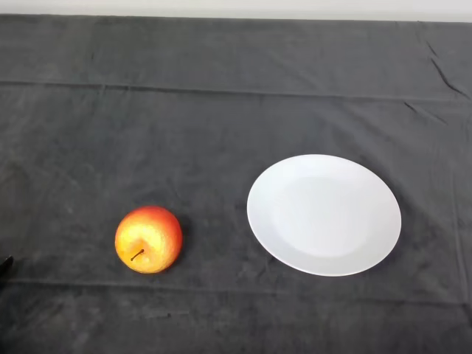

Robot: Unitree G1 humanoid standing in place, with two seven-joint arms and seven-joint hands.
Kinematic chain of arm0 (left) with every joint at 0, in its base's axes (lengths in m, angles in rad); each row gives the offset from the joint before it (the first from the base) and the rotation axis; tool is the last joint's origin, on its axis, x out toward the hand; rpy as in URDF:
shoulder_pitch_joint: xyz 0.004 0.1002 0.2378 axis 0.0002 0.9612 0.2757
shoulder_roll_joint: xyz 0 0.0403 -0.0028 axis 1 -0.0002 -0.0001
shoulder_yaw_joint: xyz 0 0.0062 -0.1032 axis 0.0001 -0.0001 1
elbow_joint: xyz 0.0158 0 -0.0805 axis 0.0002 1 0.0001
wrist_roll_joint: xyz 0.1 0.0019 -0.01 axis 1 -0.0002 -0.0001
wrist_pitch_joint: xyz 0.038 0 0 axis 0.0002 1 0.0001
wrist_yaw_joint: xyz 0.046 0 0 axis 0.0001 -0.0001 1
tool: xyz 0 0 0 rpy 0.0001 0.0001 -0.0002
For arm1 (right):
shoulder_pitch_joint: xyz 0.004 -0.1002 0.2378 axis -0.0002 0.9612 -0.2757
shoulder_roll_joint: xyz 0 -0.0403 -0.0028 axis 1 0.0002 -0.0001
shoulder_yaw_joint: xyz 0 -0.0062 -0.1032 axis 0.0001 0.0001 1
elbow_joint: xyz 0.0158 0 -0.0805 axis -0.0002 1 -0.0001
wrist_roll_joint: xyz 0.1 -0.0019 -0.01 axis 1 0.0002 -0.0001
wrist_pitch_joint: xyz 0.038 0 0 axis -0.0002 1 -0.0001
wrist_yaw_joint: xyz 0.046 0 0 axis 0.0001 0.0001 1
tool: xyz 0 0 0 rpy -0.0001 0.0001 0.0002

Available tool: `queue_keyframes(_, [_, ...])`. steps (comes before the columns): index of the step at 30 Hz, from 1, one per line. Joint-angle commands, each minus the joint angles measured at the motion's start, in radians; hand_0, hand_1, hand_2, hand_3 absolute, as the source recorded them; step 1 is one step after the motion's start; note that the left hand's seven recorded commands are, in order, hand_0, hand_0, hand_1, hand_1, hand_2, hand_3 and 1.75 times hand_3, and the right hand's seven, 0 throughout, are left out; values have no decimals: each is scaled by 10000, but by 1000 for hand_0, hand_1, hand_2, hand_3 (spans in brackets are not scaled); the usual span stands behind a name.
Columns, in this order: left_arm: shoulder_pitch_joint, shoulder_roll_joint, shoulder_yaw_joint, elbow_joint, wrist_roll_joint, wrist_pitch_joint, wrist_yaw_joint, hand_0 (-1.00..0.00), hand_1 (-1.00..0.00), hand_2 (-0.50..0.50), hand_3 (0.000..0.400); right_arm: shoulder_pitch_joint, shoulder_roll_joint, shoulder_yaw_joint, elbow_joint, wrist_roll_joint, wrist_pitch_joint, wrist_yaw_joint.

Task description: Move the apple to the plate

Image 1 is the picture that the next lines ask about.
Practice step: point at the red yellow apple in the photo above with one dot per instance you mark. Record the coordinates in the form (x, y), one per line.
(155, 232)

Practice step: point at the white round plate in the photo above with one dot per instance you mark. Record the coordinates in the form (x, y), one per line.
(324, 215)

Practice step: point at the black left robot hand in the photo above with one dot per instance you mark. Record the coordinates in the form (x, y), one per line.
(5, 266)

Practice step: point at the black table cloth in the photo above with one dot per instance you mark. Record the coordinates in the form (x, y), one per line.
(206, 121)

